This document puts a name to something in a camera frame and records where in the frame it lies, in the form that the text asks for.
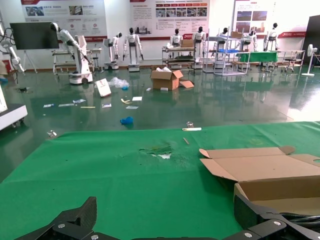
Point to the white paper sheet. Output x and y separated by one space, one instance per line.
137 98

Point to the table with green cover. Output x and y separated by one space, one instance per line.
260 57

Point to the white robot on wheeled base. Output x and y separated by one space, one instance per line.
81 62

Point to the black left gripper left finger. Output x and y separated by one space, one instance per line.
75 220

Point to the open brown cardboard box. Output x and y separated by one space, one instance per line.
262 170

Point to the grey metal table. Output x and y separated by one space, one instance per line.
291 51

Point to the green table cloth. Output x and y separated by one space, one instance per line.
100 175

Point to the yellow tape piece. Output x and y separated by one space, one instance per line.
125 101

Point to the tan wooden stick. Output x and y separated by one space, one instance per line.
186 141

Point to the white carton with red print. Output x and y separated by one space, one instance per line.
103 87

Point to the small brown carton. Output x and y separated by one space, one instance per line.
187 43

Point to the open shipping carton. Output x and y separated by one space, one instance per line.
162 81

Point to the white workbench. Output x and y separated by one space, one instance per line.
62 51

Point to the printed paper slip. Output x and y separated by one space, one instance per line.
48 105
106 105
66 105
79 101
132 107

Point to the metal shelf rack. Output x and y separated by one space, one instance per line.
231 51

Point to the yellow paper strip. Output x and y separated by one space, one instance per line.
88 107

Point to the clear plastic bag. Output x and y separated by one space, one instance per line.
118 82

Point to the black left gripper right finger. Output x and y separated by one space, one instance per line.
255 220

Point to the flat cardboard piece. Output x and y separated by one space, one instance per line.
187 84

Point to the white industrial robot arm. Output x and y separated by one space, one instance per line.
13 55

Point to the metal trolley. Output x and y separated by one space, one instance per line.
178 60

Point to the wall poster board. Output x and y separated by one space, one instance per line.
260 15
170 17
62 15

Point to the tall black panel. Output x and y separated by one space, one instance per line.
312 32

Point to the white wheeled cabinet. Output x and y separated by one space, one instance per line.
12 115

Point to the black floor item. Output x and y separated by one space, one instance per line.
24 89

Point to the white humanoid robot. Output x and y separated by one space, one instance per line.
133 42
114 47
223 35
199 37
252 38
176 40
272 36

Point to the black monitor on stand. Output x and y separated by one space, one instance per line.
32 36

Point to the white standing fan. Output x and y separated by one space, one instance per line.
312 48

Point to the blue rag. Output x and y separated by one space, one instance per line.
127 120

